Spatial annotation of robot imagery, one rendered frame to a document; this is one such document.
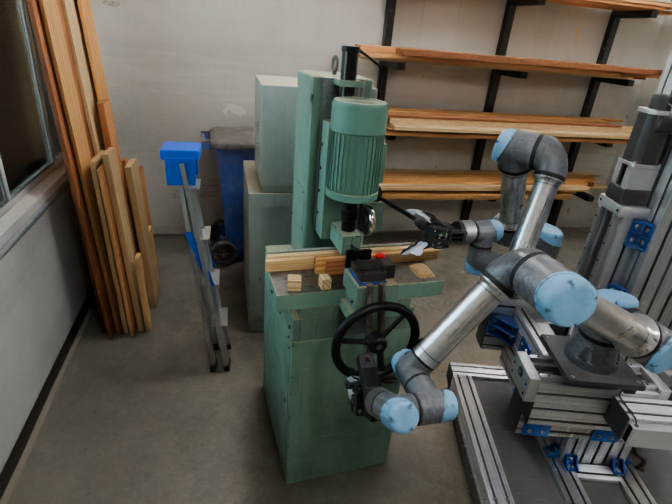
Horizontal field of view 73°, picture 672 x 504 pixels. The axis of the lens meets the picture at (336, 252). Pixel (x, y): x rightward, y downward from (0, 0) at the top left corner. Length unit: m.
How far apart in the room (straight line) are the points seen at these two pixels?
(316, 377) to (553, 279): 0.93
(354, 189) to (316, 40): 2.44
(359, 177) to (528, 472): 1.30
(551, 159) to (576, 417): 0.81
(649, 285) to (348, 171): 1.01
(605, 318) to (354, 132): 0.82
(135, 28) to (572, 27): 3.46
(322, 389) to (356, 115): 0.96
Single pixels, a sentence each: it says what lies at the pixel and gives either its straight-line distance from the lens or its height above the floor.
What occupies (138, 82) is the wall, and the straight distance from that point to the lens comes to 3.78.
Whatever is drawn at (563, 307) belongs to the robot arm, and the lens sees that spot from 1.08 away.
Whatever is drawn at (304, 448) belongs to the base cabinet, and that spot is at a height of 0.19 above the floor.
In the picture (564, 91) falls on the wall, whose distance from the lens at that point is 4.77.
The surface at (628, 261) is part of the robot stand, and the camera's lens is 1.72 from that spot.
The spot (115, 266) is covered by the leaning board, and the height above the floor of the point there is 0.44.
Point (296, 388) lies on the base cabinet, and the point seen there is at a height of 0.51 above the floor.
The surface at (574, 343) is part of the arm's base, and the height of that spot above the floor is 0.87.
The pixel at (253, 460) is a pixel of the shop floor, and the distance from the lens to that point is 2.14.
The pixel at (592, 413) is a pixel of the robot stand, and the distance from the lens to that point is 1.69.
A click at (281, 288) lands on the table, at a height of 0.90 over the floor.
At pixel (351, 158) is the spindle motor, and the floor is 1.31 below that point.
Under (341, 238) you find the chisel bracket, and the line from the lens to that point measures 1.54.
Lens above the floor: 1.66
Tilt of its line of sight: 26 degrees down
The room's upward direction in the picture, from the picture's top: 5 degrees clockwise
